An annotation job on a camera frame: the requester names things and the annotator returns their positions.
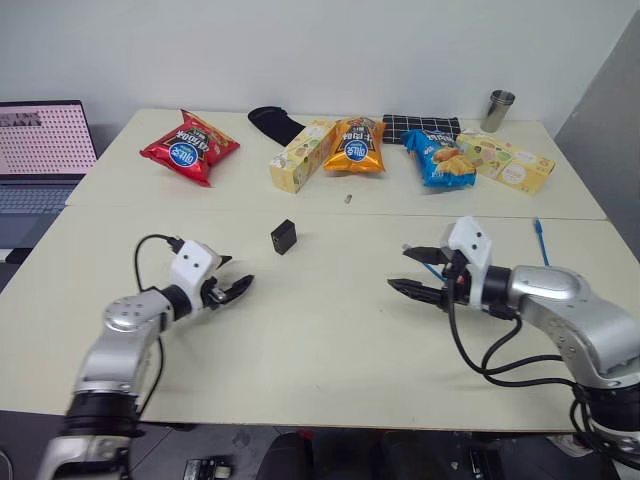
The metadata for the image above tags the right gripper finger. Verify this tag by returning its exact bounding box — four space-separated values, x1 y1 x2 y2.
402 243 452 267
386 277 449 315

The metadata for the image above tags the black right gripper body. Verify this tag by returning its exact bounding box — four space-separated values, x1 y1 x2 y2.
438 248 474 311

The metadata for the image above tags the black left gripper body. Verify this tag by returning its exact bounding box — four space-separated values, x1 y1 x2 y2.
201 277 228 312

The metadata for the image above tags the small black box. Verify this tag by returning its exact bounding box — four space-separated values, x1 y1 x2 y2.
270 218 297 257

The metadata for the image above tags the yellow printed carton box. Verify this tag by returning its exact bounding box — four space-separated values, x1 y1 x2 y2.
455 130 557 197
269 118 337 194

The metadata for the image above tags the blue chip bag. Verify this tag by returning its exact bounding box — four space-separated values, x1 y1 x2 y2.
399 128 479 189

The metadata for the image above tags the red chip bag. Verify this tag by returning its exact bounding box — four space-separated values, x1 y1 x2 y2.
139 108 241 189

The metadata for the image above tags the black white checked cloth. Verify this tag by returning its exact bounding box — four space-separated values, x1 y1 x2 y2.
381 113 461 146

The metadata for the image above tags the orange chip bag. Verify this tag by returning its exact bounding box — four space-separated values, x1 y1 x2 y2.
322 115 389 175

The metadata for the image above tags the black sock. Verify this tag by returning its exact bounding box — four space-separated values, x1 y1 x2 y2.
247 105 307 148

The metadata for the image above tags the stainless steel cup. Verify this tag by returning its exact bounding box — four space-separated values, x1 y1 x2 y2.
480 89 517 133

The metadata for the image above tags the small black device on floor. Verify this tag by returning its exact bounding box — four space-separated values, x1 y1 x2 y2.
182 453 236 480

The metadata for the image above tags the black rounded shape under table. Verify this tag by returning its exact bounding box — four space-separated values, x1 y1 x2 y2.
261 431 315 480

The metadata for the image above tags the grey open laptop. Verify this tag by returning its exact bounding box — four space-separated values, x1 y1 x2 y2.
0 99 99 251

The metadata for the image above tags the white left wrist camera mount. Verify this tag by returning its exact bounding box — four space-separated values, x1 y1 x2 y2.
168 239 222 312

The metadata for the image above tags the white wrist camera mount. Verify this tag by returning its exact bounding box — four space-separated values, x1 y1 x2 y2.
445 215 494 309
168 239 222 312

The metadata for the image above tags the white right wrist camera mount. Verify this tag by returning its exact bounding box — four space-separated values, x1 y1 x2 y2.
445 215 494 309

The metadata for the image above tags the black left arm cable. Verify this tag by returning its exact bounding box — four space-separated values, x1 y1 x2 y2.
133 233 182 292

